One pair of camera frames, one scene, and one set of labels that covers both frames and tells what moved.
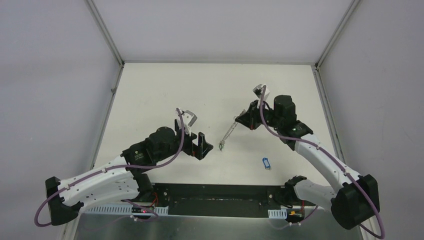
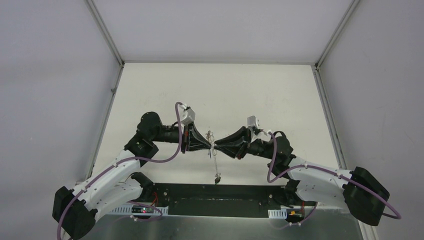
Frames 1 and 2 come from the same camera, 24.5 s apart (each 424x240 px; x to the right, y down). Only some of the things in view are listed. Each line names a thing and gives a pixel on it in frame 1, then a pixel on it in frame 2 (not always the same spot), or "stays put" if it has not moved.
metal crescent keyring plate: [230, 131] -> [211, 137]
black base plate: [220, 199] stays put
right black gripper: [249, 118] -> [238, 151]
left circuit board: [136, 209] stays put
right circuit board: [295, 215] stays put
